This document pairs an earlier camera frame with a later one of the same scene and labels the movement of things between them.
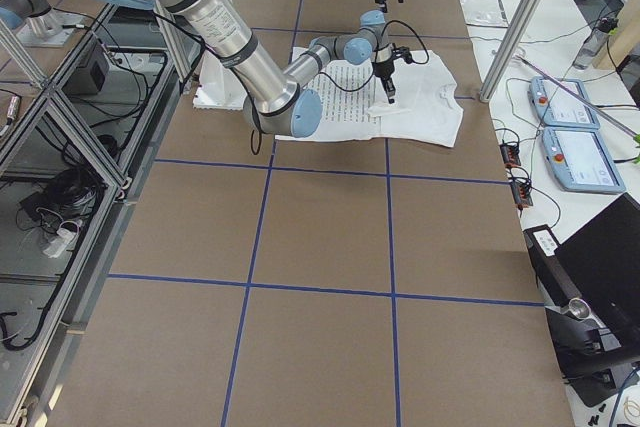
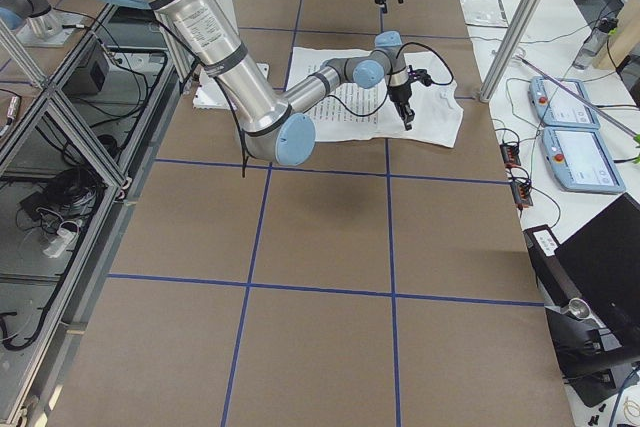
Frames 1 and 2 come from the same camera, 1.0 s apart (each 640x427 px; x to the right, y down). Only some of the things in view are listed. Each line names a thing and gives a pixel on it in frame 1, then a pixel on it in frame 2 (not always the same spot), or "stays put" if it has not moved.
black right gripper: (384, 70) to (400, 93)
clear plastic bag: (482, 8) stays put
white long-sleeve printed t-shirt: (425, 105) stays put
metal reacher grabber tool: (635, 136) stays put
